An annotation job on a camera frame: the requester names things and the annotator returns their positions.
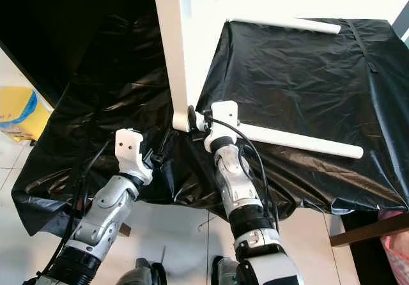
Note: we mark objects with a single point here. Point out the grey robot left foot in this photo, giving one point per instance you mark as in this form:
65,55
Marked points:
146,273

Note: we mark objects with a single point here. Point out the black plastic table cover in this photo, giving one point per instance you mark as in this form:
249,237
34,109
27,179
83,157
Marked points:
294,80

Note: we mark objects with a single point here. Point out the dark grey wall post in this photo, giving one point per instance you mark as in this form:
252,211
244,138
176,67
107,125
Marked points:
404,32

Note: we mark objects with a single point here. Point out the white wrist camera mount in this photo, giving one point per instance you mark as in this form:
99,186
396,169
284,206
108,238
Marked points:
222,119
131,151

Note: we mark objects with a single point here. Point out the brown wooden table beam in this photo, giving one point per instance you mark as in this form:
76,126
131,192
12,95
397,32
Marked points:
367,231

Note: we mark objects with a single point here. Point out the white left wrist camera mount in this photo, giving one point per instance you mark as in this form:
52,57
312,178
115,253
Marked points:
131,151

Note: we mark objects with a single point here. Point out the white plastic table leg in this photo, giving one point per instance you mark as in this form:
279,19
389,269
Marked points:
287,24
300,139

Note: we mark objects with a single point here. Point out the grey robot foot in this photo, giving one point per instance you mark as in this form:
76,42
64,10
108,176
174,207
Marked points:
227,272
146,273

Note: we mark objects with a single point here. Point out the red plastic bag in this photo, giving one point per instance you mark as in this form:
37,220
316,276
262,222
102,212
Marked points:
395,243

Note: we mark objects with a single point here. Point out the yellow box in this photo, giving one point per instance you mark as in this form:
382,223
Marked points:
19,112

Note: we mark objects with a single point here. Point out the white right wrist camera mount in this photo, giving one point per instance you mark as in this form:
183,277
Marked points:
222,119

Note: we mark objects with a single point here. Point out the grey robot right foot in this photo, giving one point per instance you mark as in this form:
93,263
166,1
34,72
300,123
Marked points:
227,272

